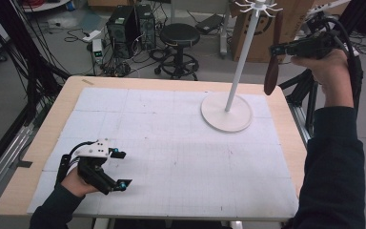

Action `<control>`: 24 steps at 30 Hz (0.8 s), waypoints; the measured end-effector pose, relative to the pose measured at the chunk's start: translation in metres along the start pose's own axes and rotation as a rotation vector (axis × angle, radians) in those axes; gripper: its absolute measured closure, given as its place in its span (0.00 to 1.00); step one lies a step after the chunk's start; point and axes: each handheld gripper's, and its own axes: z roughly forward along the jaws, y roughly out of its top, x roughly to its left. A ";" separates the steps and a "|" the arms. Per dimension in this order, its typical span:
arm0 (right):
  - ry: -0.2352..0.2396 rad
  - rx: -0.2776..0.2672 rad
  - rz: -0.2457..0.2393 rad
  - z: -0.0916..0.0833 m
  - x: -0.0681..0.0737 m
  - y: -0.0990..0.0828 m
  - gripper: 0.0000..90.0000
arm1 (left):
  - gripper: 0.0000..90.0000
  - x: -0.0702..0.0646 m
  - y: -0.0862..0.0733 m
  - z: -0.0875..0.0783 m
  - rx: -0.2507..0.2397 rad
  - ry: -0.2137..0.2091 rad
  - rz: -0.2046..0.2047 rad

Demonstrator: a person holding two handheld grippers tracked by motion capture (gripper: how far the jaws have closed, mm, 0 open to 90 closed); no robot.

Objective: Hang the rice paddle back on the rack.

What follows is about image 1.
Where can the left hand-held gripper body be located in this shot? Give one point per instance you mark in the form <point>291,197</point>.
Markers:
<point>92,165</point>

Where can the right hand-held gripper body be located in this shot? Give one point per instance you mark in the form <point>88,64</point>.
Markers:
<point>314,44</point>

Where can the brown wooden spoon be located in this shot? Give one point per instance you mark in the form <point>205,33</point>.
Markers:
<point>271,76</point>

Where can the white hook stand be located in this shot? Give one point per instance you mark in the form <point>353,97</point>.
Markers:
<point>227,117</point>

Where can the person's left hand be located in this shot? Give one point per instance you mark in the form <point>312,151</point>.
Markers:
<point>76,184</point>

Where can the person's right hand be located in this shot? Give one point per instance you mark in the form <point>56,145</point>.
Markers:
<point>330,73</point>

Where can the black stand struts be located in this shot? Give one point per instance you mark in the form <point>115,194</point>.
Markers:
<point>301,86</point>

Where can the white grid mat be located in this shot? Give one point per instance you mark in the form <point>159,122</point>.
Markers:
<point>178,152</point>

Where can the dark tape strip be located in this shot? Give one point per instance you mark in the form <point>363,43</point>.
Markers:
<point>24,164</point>

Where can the flat black device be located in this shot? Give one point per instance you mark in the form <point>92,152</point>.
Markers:
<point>209,24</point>

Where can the black round stool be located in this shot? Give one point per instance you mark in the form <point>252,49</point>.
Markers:
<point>179,35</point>

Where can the white device with green display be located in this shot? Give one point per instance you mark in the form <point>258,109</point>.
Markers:
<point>97,51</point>

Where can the white power strip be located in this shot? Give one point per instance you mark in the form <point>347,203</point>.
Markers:
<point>91,35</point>

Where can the large black computer tower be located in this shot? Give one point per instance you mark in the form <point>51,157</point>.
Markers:
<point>122,31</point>

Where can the slim black computer tower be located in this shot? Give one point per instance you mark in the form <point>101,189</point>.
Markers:
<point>146,25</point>

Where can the white metal post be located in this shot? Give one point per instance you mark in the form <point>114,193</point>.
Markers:
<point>224,31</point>

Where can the aluminium rail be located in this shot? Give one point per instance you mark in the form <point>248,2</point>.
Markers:
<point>3,165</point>
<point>300,124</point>

